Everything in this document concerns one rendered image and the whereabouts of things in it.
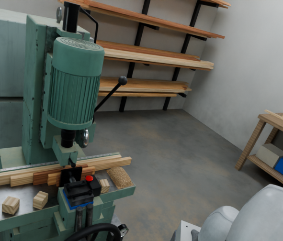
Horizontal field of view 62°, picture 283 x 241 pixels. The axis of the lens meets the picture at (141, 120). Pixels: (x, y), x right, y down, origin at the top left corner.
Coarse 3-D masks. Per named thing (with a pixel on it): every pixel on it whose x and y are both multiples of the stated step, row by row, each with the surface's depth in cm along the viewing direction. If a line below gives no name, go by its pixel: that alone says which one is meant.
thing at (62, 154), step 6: (54, 138) 104; (60, 138) 104; (54, 144) 104; (60, 144) 100; (54, 150) 105; (60, 150) 97; (66, 150) 98; (72, 150) 99; (60, 156) 97; (66, 156) 97; (72, 156) 99; (60, 162) 98; (66, 162) 99
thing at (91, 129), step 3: (93, 123) 122; (90, 126) 121; (93, 126) 122; (90, 129) 122; (93, 129) 123; (78, 132) 120; (90, 132) 123; (93, 132) 124; (78, 135) 120; (90, 135) 124; (93, 135) 125; (75, 138) 124; (78, 138) 121; (90, 138) 125; (75, 141) 124; (90, 141) 126
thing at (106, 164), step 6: (96, 162) 116; (102, 162) 118; (108, 162) 119; (114, 162) 121; (120, 162) 123; (126, 162) 126; (96, 168) 116; (102, 168) 118; (108, 168) 121; (24, 174) 98; (30, 174) 98; (12, 180) 94; (18, 180) 95; (24, 180) 97; (30, 180) 99
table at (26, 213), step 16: (96, 176) 113; (0, 192) 91; (16, 192) 93; (32, 192) 95; (48, 192) 97; (112, 192) 107; (128, 192) 114; (0, 208) 85; (32, 208) 89; (48, 208) 91; (0, 224) 82; (16, 224) 86
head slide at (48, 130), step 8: (48, 56) 92; (48, 64) 92; (48, 72) 93; (48, 80) 93; (48, 88) 94; (48, 96) 95; (48, 128) 102; (56, 128) 104; (48, 136) 104; (48, 144) 106
